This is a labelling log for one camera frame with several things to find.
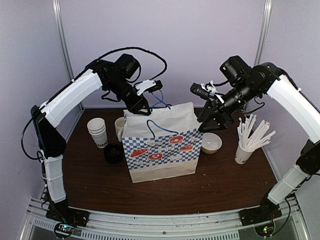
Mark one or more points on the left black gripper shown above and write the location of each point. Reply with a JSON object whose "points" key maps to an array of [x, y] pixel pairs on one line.
{"points": [[135, 106]]}

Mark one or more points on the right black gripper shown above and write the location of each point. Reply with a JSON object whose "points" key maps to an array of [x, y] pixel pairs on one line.
{"points": [[219, 111]]}

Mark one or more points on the checkered paper takeout bag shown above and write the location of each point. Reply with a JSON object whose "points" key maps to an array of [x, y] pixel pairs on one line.
{"points": [[162, 145]]}

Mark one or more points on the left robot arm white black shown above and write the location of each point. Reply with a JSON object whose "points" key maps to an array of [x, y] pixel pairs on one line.
{"points": [[111, 77]]}

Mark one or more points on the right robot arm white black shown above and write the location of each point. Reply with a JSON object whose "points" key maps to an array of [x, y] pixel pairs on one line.
{"points": [[265, 79]]}

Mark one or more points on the white ceramic bowl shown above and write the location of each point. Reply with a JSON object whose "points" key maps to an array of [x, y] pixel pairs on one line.
{"points": [[211, 143]]}

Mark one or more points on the cream ceramic mug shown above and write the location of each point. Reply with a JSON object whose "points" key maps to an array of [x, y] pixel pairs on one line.
{"points": [[119, 125]]}

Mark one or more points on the bundle of white wrapped straws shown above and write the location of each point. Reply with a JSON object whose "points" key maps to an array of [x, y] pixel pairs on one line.
{"points": [[250, 138]]}

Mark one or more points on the white cup holding straws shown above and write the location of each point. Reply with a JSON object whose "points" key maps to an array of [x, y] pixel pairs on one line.
{"points": [[241, 155]]}

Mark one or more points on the stack of white paper cups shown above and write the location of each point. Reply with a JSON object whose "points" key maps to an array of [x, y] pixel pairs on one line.
{"points": [[97, 129]]}

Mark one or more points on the stack of black cup lids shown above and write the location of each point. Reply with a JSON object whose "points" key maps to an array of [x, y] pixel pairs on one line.
{"points": [[113, 153]]}

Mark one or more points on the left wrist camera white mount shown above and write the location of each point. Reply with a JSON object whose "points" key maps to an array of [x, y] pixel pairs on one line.
{"points": [[148, 86]]}

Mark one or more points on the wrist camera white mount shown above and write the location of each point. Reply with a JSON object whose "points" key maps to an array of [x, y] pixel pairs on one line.
{"points": [[148, 86], [204, 90]]}

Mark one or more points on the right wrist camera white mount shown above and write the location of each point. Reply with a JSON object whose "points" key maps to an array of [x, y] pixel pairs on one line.
{"points": [[204, 90]]}

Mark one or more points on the aluminium front rail frame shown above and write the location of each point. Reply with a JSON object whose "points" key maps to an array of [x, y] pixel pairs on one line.
{"points": [[223, 225]]}

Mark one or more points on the right aluminium corner post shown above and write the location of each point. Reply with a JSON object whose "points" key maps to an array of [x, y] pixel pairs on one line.
{"points": [[264, 30]]}

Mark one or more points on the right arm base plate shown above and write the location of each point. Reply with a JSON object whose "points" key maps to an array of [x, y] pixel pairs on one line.
{"points": [[256, 215]]}

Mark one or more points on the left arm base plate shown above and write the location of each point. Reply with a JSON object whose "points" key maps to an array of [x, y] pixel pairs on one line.
{"points": [[73, 217]]}

